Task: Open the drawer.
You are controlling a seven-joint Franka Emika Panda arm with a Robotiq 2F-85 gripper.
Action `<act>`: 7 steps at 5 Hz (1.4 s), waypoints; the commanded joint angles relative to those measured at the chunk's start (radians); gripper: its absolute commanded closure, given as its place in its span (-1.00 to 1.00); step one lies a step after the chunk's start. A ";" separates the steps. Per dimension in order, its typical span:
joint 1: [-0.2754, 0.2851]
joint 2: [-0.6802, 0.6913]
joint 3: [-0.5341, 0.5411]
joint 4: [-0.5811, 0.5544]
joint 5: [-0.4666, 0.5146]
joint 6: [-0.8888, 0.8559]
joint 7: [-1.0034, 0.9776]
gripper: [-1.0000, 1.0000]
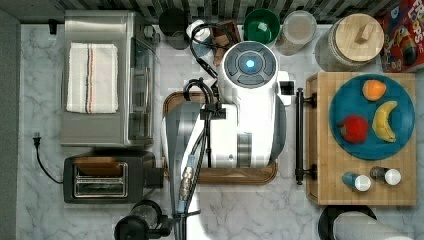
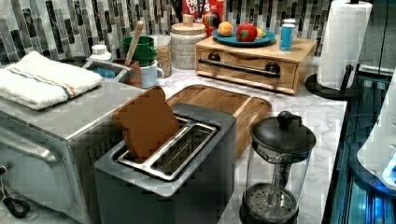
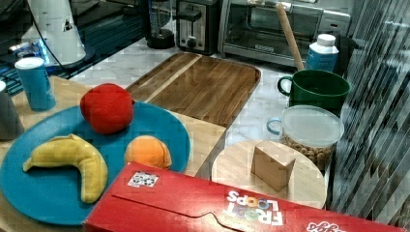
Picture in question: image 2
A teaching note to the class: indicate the glass jar of grains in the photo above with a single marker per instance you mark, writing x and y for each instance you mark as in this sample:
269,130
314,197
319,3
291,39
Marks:
162,45

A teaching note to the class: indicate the brown toast slice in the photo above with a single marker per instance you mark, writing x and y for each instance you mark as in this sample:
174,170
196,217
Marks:
146,123

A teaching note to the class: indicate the red cereal box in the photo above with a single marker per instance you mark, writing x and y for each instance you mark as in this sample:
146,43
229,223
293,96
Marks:
208,12

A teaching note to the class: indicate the white folded towel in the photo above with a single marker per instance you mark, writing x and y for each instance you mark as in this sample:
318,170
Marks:
38,82

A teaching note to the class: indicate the teal plate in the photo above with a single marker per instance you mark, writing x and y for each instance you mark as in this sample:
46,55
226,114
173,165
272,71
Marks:
232,41

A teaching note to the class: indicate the stainless toaster oven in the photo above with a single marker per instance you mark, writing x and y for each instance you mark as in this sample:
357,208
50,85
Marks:
50,154

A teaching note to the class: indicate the black paper towel holder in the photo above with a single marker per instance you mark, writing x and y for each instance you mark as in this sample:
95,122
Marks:
344,94

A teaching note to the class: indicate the yellow fruit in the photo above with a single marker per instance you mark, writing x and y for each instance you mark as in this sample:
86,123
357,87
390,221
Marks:
260,33

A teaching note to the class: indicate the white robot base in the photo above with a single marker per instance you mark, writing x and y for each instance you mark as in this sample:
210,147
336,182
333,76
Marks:
374,161

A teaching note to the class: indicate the grey toaster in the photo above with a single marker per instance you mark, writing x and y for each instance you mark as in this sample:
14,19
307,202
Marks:
188,181

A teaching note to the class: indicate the orange fruit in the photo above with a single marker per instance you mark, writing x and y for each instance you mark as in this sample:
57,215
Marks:
225,29

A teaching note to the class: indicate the wooden drawer cabinet box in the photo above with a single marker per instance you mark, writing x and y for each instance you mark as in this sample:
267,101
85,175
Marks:
302,53

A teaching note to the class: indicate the white bottle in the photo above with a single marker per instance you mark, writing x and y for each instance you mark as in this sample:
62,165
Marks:
99,52

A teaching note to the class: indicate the red apple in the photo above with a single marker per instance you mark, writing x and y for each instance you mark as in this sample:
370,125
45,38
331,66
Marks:
246,32

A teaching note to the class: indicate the metal sink tray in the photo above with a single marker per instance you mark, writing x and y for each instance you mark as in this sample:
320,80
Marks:
114,71

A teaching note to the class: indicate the paper towel roll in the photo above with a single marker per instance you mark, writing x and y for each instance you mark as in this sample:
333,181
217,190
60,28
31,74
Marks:
343,38

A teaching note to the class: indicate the wooden spoon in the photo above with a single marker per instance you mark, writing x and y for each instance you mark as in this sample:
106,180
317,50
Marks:
137,33

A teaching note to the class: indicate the green cup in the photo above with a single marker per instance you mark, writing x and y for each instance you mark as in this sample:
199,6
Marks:
145,52

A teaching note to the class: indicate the brown utensil holder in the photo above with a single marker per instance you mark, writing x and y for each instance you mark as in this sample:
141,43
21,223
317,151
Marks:
130,74

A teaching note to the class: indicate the white ceramic jar wooden lid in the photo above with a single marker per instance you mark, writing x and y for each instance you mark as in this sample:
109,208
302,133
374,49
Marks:
184,36

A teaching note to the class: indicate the glass french press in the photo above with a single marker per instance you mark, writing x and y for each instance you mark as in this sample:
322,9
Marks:
276,169

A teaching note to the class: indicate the white mug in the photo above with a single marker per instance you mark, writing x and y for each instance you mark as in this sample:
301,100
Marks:
150,75

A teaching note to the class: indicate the blue can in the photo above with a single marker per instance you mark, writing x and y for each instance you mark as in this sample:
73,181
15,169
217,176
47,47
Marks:
286,37

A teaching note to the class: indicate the wooden cutting board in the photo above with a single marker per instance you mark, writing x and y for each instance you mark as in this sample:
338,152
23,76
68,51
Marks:
246,109

